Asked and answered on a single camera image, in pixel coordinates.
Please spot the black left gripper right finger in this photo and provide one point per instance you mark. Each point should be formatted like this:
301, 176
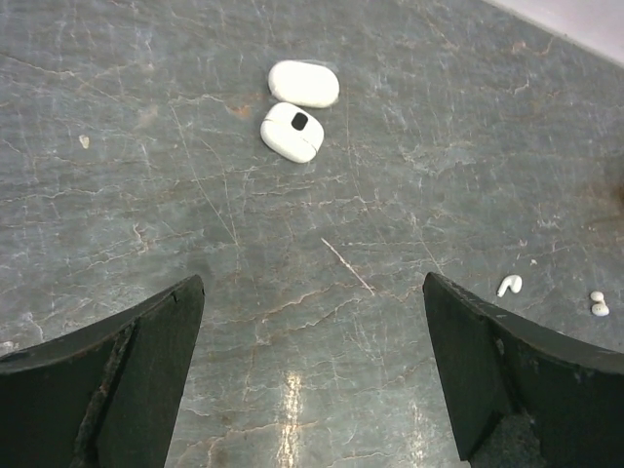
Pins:
493, 363

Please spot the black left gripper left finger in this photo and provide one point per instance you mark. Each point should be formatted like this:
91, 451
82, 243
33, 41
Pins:
106, 395

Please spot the white stemmed earbud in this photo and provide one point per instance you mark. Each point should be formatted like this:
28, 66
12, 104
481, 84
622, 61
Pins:
512, 283

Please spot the white earbud charging case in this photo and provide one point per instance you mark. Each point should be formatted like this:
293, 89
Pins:
292, 132

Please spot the white oval closed case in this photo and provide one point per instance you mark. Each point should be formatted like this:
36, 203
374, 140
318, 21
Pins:
303, 83

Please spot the white round earbud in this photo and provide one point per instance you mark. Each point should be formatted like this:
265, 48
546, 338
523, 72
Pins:
599, 307

